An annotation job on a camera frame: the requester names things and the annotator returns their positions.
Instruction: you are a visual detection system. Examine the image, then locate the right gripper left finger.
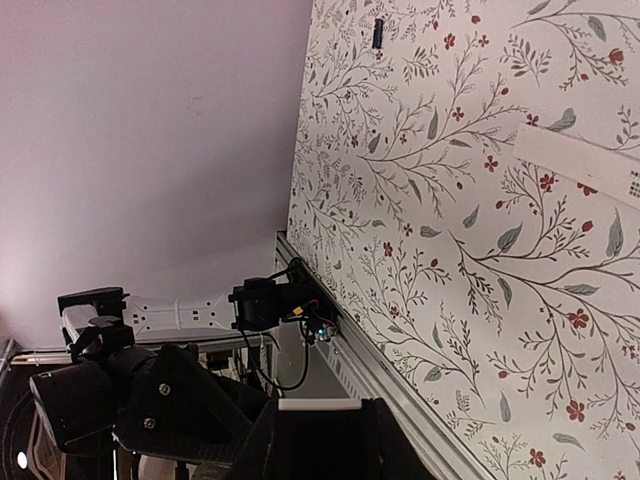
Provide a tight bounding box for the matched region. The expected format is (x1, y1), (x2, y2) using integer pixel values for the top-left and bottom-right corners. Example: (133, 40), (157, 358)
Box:
(232, 401), (370, 479)

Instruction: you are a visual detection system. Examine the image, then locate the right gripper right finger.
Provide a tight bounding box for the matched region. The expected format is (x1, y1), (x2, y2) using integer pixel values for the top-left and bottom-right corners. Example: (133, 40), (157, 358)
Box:
(370, 398), (436, 480)

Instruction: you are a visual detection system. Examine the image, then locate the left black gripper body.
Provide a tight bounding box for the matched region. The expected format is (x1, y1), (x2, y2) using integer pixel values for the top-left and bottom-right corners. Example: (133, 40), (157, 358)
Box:
(114, 344), (270, 463)

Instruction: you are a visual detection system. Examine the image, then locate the black battery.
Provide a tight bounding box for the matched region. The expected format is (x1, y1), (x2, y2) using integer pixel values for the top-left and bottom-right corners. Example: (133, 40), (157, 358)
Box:
(372, 18), (384, 50)

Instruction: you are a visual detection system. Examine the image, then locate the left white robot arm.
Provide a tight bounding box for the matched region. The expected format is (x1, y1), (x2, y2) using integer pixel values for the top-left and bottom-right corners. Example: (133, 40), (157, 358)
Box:
(30, 279), (285, 466)

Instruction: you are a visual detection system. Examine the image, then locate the floral table mat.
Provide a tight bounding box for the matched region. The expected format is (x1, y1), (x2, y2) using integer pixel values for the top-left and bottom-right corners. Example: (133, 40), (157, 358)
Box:
(287, 1), (639, 479)

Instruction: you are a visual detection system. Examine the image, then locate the front aluminium rail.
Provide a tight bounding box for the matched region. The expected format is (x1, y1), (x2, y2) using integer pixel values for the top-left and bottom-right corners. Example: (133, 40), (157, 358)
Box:
(272, 229), (501, 480)

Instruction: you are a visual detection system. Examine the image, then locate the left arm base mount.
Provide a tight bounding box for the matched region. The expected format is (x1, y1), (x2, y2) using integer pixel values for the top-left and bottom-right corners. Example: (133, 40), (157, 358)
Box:
(228, 257), (339, 344)

